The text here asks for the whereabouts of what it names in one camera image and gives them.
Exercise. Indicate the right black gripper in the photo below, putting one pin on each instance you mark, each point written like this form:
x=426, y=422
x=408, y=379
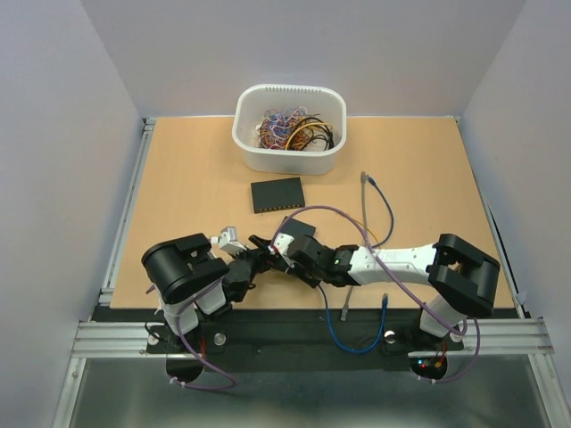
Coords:
x=293, y=270

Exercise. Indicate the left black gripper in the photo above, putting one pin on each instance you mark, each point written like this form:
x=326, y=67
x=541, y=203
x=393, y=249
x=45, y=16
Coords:
x=260, y=257

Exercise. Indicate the black network switch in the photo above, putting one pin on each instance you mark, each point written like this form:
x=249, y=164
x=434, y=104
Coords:
x=275, y=195
x=294, y=228

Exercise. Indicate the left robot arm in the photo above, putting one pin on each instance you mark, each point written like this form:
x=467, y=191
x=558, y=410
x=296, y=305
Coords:
x=196, y=275

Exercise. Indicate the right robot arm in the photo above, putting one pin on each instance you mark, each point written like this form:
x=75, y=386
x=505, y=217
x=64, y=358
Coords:
x=464, y=277

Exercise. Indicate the white plastic tub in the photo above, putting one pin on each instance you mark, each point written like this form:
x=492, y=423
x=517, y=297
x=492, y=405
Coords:
x=290, y=129

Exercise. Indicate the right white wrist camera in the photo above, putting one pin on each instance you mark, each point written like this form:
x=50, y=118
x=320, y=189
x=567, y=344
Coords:
x=280, y=244

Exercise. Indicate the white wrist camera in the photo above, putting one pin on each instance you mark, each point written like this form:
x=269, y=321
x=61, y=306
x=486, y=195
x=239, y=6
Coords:
x=227, y=241
x=280, y=244

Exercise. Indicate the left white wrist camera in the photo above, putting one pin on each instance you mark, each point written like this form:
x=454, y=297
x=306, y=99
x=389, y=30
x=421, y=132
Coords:
x=227, y=241

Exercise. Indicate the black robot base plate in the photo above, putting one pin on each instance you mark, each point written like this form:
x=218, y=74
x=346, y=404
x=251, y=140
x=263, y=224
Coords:
x=211, y=357

